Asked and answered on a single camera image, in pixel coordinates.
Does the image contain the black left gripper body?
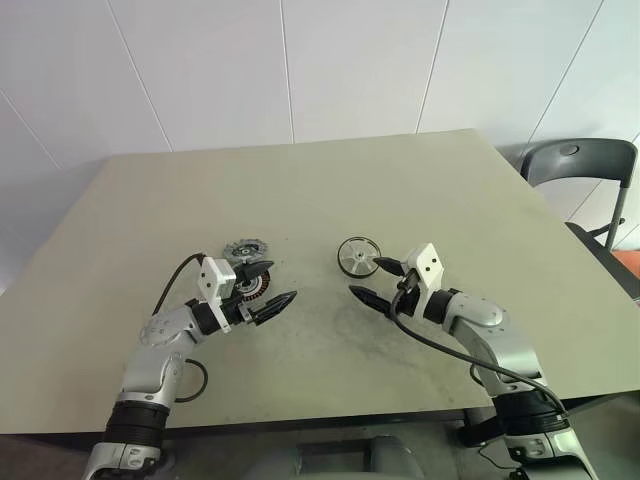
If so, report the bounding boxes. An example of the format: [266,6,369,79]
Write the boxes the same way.
[222,266,259,328]

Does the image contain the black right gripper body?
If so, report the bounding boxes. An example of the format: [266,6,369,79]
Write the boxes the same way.
[387,264,424,319]

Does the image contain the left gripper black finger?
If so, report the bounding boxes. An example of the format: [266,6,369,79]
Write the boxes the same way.
[242,260,275,282]
[248,290,298,326]

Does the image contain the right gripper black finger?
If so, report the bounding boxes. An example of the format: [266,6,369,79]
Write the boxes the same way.
[348,285,394,317]
[374,256,405,276]

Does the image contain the motor stator with copper windings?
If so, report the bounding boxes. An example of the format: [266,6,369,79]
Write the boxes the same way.
[233,272,273,304]

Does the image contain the grey toothed gear part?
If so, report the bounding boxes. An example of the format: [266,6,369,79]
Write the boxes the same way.
[223,239,266,264]

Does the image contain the black white spoked rotor cap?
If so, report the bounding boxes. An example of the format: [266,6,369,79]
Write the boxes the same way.
[337,234,384,276]

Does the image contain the grey rounded robot torso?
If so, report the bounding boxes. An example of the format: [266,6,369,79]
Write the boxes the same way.
[244,434,426,480]

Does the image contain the grey folding chair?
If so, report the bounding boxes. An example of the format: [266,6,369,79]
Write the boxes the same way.
[519,138,640,301]

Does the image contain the orange tray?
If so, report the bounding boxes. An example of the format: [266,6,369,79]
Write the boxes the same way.
[612,249,640,282]

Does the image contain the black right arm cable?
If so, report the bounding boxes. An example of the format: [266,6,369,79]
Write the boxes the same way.
[391,269,571,421]

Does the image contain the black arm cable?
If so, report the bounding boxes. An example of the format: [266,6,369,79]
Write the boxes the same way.
[151,253,209,404]
[391,269,571,421]

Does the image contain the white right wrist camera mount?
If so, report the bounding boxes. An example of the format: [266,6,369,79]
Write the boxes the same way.
[402,243,446,321]

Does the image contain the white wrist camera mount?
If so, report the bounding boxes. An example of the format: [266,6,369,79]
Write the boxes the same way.
[196,255,237,335]
[402,243,446,321]

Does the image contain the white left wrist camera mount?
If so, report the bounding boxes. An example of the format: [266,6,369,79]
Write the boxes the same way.
[196,255,237,335]

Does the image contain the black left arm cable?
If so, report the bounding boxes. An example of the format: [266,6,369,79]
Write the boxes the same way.
[151,253,209,404]

